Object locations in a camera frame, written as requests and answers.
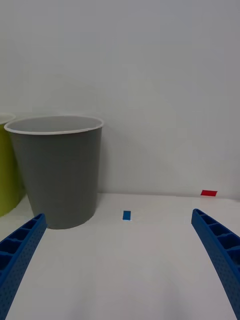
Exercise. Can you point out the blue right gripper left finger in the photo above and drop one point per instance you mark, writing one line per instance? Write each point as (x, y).
(17, 257)

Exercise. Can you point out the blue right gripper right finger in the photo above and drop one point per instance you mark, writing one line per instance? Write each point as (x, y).
(225, 247)

